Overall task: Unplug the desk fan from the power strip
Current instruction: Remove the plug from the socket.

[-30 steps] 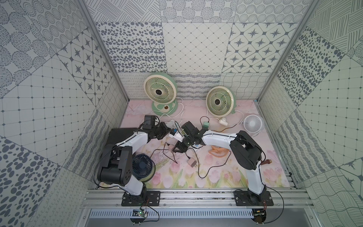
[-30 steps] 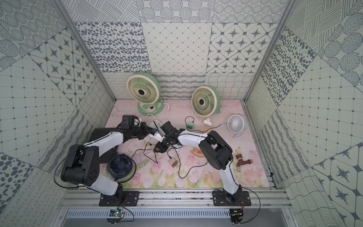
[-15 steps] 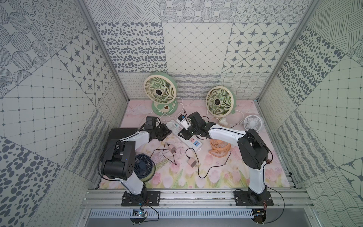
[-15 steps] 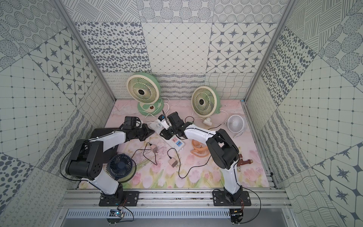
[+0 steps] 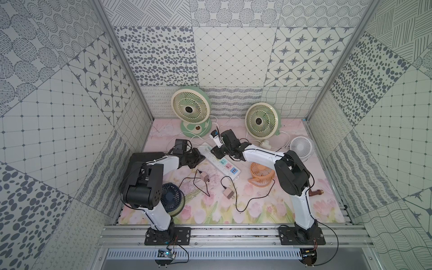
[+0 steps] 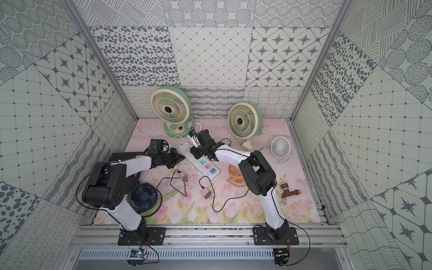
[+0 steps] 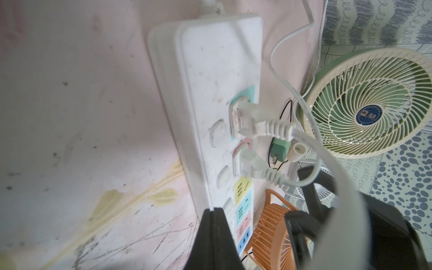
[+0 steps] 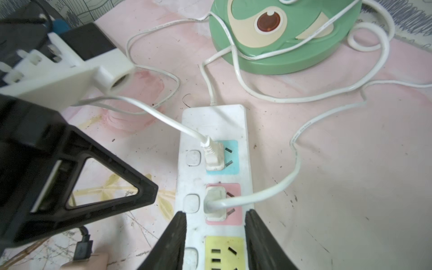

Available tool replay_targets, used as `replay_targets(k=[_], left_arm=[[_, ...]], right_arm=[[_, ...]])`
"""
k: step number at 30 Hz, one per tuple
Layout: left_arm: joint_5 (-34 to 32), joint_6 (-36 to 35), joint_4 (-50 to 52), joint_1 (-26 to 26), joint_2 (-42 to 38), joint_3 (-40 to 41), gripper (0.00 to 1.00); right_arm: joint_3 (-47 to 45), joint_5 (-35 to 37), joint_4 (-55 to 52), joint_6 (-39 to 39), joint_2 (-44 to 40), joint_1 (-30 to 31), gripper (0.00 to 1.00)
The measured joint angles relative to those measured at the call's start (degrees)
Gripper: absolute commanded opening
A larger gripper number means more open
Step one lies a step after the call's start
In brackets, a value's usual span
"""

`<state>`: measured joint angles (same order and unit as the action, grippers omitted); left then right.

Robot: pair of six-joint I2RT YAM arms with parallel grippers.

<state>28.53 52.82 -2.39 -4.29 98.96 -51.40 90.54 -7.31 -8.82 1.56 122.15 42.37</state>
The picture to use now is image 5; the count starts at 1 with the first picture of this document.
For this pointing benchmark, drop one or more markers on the floral pink table mat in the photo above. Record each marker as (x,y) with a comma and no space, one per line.
(251,204)

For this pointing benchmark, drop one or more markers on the orange small fan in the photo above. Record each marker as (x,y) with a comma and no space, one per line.
(262,176)

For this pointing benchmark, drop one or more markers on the small white fan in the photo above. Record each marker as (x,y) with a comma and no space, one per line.
(302,146)

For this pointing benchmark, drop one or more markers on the left green cream desk fan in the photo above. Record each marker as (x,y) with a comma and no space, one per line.
(193,107)

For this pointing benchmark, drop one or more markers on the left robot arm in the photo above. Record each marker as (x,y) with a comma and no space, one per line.
(142,184)

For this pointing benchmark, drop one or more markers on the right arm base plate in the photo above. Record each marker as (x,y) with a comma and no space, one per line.
(299,236)

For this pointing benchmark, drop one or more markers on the dark blue small fan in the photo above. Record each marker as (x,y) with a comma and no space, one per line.
(173,199)

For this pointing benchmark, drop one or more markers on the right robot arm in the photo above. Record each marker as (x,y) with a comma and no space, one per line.
(292,174)

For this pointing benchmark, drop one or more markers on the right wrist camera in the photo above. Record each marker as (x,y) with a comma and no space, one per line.
(216,138)

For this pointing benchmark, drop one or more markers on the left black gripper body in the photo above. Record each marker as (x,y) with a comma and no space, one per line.
(194,157)

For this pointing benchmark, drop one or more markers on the right green cream desk fan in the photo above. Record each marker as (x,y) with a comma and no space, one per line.
(262,121)

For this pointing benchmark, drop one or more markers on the white fan handle knob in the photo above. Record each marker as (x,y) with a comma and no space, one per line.
(265,144)

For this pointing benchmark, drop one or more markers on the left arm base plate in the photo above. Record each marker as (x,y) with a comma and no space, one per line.
(175,235)

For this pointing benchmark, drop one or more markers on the black tablet pad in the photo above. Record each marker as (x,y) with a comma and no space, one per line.
(139,158)

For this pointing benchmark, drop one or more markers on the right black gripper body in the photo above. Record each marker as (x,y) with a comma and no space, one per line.
(224,150)

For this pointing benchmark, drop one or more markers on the white power strip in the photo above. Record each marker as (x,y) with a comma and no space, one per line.
(224,165)

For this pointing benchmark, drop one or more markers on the green cream desk fan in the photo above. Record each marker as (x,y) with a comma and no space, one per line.
(262,121)
(193,107)

